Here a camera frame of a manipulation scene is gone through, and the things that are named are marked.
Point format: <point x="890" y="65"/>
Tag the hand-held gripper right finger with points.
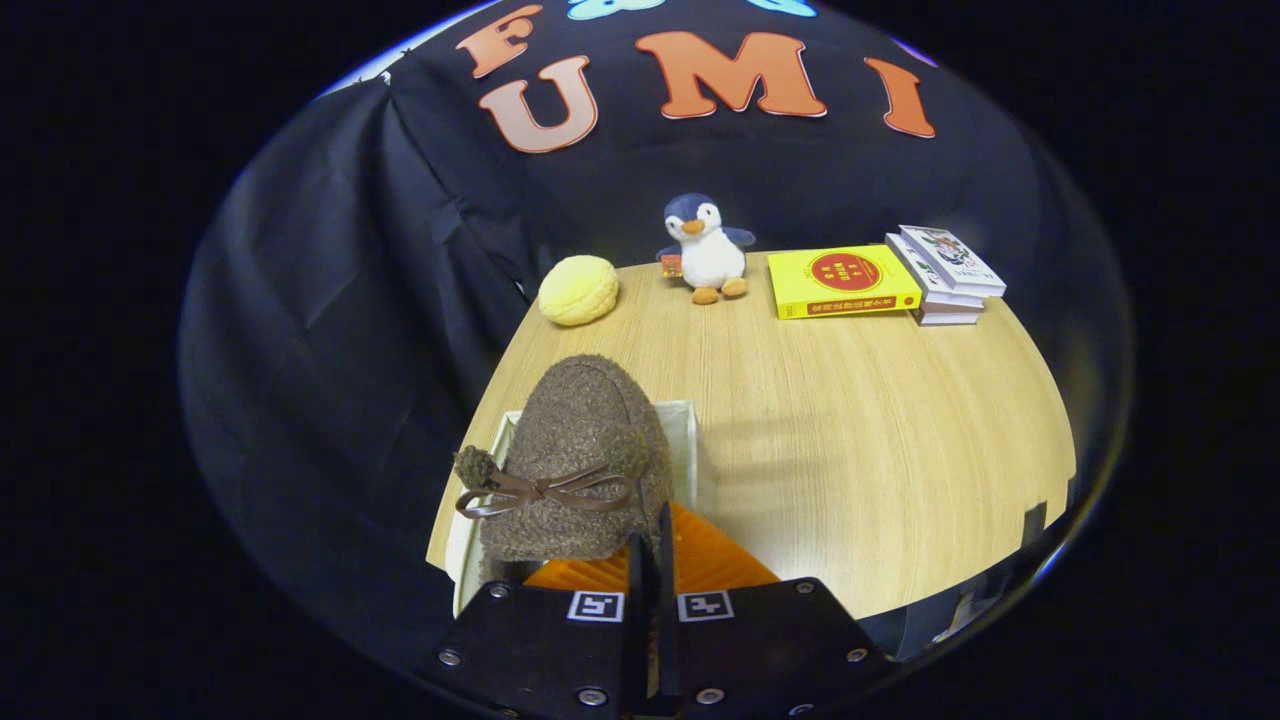
<point x="668" y="640"/>

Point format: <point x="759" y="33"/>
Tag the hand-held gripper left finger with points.
<point x="635" y="640"/>

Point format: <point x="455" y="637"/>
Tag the cream fabric storage box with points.
<point x="682" y="440"/>

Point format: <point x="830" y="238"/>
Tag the brown fuzzy shoe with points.
<point x="580" y="430"/>

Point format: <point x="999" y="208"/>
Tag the yellow bun plush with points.
<point x="578" y="290"/>

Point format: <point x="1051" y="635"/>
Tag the yellow book with red circle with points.
<point x="800" y="285"/>

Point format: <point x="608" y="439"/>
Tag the penguin plush toy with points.
<point x="710" y="260"/>

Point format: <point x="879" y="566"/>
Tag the white picture-cover book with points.
<point x="950" y="255"/>

